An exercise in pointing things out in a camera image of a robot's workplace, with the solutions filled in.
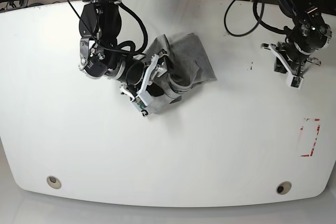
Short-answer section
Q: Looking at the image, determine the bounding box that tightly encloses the grey T-shirt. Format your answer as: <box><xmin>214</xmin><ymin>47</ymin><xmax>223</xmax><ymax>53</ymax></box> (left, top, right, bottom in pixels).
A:
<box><xmin>143</xmin><ymin>33</ymin><xmax>217</xmax><ymax>116</ymax></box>

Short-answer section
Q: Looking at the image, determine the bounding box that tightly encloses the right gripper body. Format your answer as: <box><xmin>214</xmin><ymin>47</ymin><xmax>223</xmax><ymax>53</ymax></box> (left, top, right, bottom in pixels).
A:
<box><xmin>146</xmin><ymin>61</ymin><xmax>168</xmax><ymax>97</ymax></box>

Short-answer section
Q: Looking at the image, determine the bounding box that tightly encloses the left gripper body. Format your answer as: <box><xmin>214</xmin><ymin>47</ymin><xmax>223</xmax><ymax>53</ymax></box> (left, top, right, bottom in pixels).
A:
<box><xmin>274</xmin><ymin>57</ymin><xmax>287</xmax><ymax>73</ymax></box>

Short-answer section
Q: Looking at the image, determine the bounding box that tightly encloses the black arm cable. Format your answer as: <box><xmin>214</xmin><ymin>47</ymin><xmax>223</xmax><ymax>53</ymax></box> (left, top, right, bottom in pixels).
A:
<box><xmin>224</xmin><ymin>0</ymin><xmax>289</xmax><ymax>37</ymax></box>
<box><xmin>115</xmin><ymin>2</ymin><xmax>148</xmax><ymax>57</ymax></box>

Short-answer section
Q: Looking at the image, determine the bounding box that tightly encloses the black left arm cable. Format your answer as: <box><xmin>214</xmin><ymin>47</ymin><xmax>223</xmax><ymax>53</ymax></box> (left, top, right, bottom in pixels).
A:
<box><xmin>224</xmin><ymin>0</ymin><xmax>289</xmax><ymax>37</ymax></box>

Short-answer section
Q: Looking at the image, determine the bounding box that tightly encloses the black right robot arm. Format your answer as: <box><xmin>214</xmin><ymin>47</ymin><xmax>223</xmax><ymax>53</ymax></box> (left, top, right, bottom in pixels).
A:
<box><xmin>79</xmin><ymin>0</ymin><xmax>166</xmax><ymax>97</ymax></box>

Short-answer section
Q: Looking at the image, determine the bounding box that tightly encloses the red tape rectangle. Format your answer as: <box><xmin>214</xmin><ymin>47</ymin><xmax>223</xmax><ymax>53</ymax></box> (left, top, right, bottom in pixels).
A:
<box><xmin>297</xmin><ymin>119</ymin><xmax>321</xmax><ymax>157</ymax></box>

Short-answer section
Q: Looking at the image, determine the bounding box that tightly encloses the table cable grommet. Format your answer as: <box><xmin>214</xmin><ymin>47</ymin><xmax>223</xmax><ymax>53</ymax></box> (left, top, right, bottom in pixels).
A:
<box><xmin>276</xmin><ymin>182</ymin><xmax>292</xmax><ymax>195</ymax></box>
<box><xmin>46</xmin><ymin>176</ymin><xmax>61</xmax><ymax>189</ymax></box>

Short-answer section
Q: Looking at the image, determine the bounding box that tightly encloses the left table cable grommet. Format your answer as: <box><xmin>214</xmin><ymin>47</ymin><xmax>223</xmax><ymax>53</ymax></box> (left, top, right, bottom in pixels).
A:
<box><xmin>46</xmin><ymin>176</ymin><xmax>61</xmax><ymax>189</ymax></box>

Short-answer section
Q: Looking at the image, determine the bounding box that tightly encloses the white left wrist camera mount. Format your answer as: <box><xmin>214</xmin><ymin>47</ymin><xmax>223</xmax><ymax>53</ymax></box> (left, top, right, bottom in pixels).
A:
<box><xmin>259</xmin><ymin>41</ymin><xmax>321</xmax><ymax>90</ymax></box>

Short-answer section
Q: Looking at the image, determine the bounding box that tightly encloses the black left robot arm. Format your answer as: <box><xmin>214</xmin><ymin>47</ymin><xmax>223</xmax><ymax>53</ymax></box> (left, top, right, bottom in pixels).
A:
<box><xmin>274</xmin><ymin>0</ymin><xmax>332</xmax><ymax>75</ymax></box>

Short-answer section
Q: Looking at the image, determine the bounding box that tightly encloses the right table cable grommet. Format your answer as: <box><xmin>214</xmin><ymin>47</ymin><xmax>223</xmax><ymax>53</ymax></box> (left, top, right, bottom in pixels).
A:
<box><xmin>276</xmin><ymin>182</ymin><xmax>292</xmax><ymax>195</ymax></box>

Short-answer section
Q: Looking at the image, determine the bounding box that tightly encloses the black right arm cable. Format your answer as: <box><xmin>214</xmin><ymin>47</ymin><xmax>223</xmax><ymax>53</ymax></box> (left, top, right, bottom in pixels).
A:
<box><xmin>115</xmin><ymin>2</ymin><xmax>148</xmax><ymax>57</ymax></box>

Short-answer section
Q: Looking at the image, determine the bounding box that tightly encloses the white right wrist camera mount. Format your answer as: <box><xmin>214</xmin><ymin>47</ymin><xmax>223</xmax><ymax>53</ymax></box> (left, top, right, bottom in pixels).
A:
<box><xmin>120</xmin><ymin>54</ymin><xmax>167</xmax><ymax>117</ymax></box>

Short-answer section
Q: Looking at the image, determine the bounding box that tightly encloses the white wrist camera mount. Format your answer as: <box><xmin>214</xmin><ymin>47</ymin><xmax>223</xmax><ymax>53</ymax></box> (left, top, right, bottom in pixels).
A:
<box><xmin>120</xmin><ymin>54</ymin><xmax>167</xmax><ymax>117</ymax></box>
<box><xmin>259</xmin><ymin>41</ymin><xmax>321</xmax><ymax>90</ymax></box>

